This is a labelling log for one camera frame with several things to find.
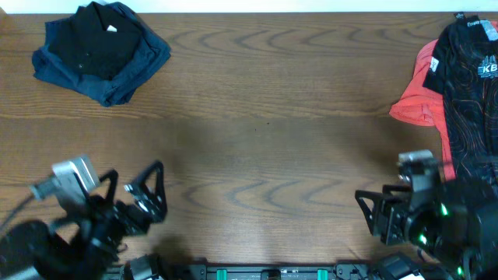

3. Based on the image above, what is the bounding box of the navy blue garment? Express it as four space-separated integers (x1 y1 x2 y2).
32 2 170 107

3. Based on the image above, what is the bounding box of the coral red shirt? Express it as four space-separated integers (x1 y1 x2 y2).
388 21 498 184

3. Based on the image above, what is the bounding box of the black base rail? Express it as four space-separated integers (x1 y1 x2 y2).
104 252 452 280

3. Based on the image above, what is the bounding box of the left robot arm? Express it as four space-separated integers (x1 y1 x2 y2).
1 156 167 279

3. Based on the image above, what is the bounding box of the plain black t-shirt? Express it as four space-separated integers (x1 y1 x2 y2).
48 2 142 80

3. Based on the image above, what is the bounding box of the black shirt with orange pattern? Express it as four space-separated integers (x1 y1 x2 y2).
423 12 497 185

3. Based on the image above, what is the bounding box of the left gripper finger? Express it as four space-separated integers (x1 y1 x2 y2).
124 160 167 223
93 170 118 206

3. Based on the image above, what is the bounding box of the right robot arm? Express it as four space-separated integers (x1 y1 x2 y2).
355 170 497 279

